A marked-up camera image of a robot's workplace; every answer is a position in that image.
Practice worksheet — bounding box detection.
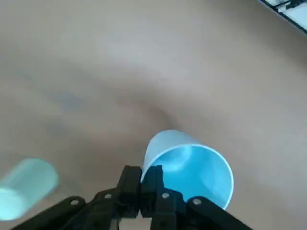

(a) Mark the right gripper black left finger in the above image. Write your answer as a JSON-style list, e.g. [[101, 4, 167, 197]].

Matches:
[[9, 165, 142, 230]]

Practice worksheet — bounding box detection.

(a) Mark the white shelf with cables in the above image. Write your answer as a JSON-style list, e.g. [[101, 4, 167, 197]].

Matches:
[[259, 0, 307, 34]]

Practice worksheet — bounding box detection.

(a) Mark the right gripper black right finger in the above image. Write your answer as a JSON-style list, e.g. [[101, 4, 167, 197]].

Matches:
[[141, 164, 253, 230]]

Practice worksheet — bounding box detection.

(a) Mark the blue plastic cup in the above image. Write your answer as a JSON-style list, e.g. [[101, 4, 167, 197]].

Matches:
[[141, 129, 235, 211]]

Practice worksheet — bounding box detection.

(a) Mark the green plastic cup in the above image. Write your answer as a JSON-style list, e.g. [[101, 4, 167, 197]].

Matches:
[[0, 157, 60, 221]]

